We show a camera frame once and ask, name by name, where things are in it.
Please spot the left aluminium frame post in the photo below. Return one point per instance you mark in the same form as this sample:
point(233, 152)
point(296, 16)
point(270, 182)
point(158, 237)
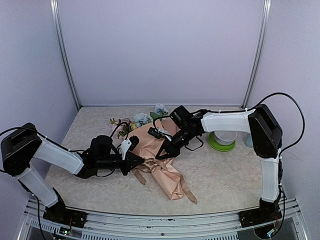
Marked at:
point(54, 6)

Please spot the right aluminium frame post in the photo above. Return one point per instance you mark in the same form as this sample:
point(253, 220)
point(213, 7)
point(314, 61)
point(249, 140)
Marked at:
point(258, 52)

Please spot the pink rose stem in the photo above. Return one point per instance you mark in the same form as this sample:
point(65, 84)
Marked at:
point(120, 127)

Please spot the aluminium frame post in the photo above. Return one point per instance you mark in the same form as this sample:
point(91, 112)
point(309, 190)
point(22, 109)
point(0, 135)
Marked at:
point(54, 6)
point(258, 52)

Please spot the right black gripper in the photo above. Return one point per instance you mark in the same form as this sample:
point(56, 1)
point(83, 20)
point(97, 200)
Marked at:
point(172, 151)

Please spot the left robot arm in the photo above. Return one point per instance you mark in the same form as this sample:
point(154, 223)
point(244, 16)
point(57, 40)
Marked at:
point(23, 143)

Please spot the pink wrapping paper sheet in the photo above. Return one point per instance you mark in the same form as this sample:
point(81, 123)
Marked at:
point(148, 145)

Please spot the light blue cup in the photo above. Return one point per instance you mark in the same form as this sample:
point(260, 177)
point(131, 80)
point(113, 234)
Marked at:
point(248, 140)

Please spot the white ceramic bowl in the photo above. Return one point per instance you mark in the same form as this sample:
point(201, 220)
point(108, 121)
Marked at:
point(225, 138)

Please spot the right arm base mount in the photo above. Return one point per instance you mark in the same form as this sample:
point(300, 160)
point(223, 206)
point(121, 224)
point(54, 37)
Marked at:
point(266, 212)

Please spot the green plate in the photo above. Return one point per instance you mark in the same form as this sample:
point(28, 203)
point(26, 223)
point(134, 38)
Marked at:
point(219, 147)

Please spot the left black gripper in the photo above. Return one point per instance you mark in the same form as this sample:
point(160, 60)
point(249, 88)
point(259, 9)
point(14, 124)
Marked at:
point(129, 163)

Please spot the front aluminium rail base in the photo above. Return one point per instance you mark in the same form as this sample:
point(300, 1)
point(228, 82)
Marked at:
point(113, 226)

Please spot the tan ribbon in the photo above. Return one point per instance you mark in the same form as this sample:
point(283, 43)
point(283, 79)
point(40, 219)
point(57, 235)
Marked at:
point(171, 181)

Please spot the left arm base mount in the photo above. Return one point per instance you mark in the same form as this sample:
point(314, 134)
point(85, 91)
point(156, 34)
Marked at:
point(62, 215)

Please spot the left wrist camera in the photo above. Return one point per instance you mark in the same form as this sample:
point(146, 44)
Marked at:
point(128, 145)

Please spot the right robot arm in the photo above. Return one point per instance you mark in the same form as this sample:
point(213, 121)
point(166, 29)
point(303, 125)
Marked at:
point(258, 125)

